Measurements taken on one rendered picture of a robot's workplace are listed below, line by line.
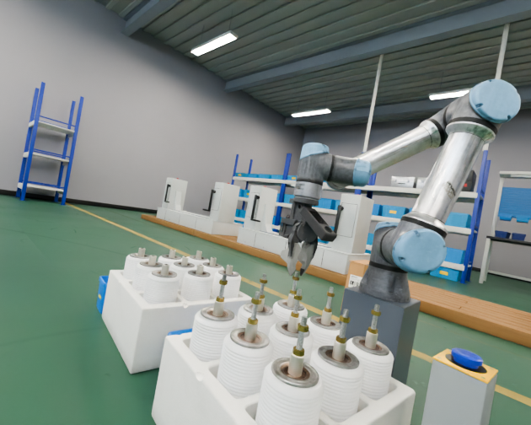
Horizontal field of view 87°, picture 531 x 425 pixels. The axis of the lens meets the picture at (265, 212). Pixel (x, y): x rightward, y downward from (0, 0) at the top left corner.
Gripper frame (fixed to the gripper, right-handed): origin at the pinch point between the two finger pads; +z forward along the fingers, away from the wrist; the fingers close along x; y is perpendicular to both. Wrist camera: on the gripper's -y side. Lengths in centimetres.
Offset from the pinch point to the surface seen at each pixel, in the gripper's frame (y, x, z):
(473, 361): -41.8, 1.2, 2.0
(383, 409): -30.5, 2.4, 16.8
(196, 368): -8.9, 29.5, 16.8
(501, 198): 120, -553, -112
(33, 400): 17, 54, 35
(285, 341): -15.1, 14.3, 10.6
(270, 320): -5.4, 11.0, 10.6
